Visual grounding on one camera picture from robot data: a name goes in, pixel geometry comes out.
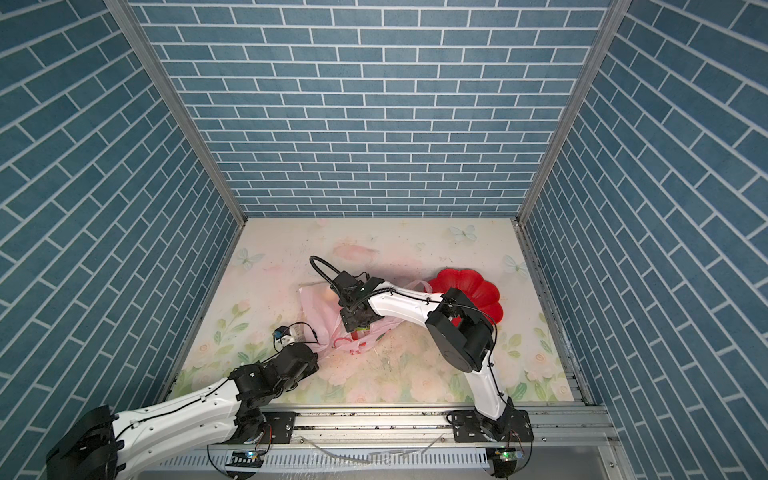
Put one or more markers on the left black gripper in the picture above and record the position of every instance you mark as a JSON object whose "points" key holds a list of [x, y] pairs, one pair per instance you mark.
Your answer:
{"points": [[314, 365]]}

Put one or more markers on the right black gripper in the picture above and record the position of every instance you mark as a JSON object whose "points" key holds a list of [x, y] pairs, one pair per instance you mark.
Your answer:
{"points": [[348, 320]]}

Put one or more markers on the pink plastic bag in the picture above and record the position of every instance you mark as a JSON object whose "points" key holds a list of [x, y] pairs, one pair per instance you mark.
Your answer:
{"points": [[321, 312]]}

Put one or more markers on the red flower-shaped plate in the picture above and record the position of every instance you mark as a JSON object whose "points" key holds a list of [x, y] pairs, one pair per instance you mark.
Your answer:
{"points": [[483, 294]]}

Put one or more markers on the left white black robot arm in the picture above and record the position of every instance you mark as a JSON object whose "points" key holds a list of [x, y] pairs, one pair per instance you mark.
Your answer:
{"points": [[103, 444]]}

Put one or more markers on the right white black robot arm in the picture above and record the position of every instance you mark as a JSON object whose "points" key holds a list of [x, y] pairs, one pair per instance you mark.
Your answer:
{"points": [[462, 333]]}

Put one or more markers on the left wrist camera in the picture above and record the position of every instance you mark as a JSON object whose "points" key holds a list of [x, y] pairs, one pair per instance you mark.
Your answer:
{"points": [[282, 337]]}

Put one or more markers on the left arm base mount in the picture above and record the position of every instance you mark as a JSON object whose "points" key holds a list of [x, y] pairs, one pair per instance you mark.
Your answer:
{"points": [[259, 428]]}

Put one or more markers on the white slotted cable duct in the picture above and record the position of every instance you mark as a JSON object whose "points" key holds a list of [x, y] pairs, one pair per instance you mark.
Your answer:
{"points": [[334, 460]]}

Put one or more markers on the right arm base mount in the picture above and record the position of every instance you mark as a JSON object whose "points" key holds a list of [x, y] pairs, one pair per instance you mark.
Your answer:
{"points": [[468, 426]]}

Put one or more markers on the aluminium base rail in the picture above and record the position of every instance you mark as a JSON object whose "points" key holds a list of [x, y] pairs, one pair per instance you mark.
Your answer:
{"points": [[401, 427]]}

